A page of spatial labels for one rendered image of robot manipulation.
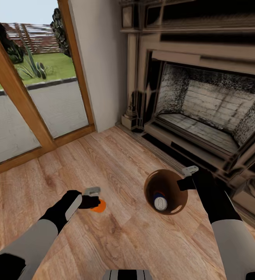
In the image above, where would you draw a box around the trash can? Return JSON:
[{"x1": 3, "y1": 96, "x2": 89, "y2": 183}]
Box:
[{"x1": 144, "y1": 168, "x2": 188, "y2": 216}]

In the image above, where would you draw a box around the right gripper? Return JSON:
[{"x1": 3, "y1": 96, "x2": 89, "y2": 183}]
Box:
[{"x1": 177, "y1": 176, "x2": 195, "y2": 191}]

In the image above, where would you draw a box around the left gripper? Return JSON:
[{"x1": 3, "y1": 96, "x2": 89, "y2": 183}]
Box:
[{"x1": 83, "y1": 196, "x2": 100, "y2": 209}]

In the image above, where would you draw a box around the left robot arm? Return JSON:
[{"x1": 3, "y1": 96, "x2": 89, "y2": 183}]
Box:
[{"x1": 0, "y1": 186, "x2": 102, "y2": 280}]

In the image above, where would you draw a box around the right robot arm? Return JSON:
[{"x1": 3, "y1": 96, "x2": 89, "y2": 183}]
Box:
[{"x1": 177, "y1": 165, "x2": 255, "y2": 280}]

